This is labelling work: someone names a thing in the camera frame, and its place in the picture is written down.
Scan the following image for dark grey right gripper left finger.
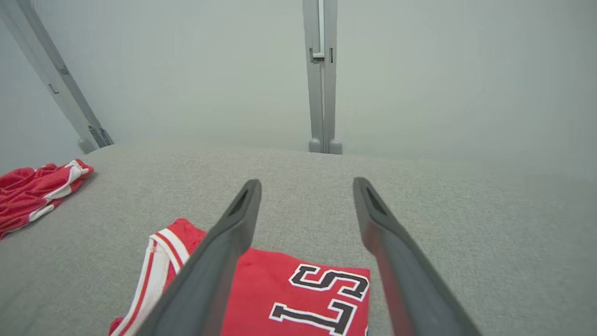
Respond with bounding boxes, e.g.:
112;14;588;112
135;179;262;336

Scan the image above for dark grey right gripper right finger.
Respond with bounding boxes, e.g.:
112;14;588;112
353;177;483;336

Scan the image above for red lettered basketball jersey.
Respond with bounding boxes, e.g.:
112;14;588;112
108;218;371;336

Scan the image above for red white basketball shorts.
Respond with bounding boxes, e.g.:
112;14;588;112
0;159;95;241

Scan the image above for grey metal partition post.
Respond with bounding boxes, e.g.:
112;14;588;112
302;0;344;155
0;0;114;154

